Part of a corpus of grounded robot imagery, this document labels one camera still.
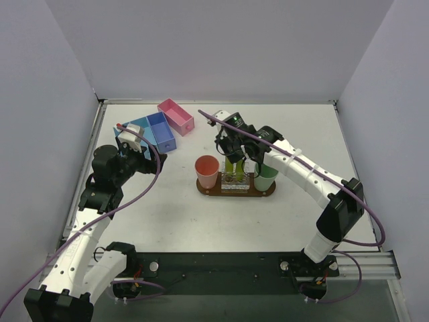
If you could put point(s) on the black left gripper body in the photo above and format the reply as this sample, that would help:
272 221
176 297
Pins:
147 164

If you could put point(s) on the clear textured plastic box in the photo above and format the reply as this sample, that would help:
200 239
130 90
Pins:
231 184

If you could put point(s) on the yellow green toothpaste tube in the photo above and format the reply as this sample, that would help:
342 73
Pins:
229 168
240 170

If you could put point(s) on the pink drawer box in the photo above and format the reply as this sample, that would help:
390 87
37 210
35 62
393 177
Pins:
178 118

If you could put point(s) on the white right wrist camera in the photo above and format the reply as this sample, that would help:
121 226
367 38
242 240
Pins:
221 115

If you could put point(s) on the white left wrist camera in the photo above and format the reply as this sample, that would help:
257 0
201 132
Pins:
133 141

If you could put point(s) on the oval wooden tray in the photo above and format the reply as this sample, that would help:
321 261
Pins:
216 190

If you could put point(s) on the aluminium frame rail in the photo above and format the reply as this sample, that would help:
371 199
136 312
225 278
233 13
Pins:
374 266

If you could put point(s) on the green plastic cup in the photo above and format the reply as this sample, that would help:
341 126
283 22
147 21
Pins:
264 177

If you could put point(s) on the blue compartment organizer box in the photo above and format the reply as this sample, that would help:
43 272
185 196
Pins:
157 131

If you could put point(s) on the pink plastic cup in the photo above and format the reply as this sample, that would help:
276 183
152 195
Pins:
207 168

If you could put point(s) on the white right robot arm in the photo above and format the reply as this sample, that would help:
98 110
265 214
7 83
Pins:
340 211

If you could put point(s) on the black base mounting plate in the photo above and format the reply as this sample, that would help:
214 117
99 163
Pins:
223 273

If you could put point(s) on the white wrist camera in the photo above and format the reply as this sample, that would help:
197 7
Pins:
133 141
221 115

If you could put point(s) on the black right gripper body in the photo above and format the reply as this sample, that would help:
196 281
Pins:
232 147

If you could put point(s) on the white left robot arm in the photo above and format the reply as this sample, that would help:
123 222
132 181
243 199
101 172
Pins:
71 289

